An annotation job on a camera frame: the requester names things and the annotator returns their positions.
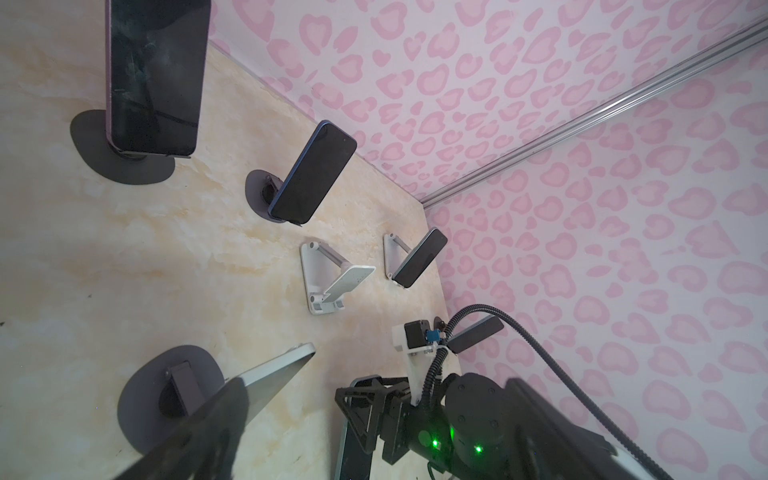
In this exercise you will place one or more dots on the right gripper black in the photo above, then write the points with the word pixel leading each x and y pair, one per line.
pixel 380 409

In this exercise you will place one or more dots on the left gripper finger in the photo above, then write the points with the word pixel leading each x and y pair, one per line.
pixel 205 445

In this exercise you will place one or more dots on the dark round stand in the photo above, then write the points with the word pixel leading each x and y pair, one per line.
pixel 165 391
pixel 261 187
pixel 88 133

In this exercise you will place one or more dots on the white folding stand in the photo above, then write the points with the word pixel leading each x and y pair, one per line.
pixel 395 253
pixel 328 277

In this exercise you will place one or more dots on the black phone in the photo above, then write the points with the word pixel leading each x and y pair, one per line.
pixel 419 258
pixel 352 462
pixel 478 332

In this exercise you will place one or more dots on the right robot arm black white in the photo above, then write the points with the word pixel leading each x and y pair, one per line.
pixel 477 429

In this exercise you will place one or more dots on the blue phone back centre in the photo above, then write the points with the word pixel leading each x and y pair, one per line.
pixel 321 162

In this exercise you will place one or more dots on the purple phone far left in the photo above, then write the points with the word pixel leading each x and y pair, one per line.
pixel 156 59

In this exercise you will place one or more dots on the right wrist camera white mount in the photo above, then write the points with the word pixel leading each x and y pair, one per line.
pixel 419 343

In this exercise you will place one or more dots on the right corner aluminium post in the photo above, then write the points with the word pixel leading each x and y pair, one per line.
pixel 669 79

